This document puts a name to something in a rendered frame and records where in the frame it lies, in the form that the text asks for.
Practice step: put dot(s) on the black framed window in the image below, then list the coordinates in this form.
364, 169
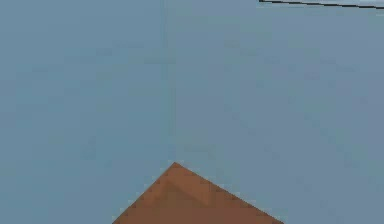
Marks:
336, 2

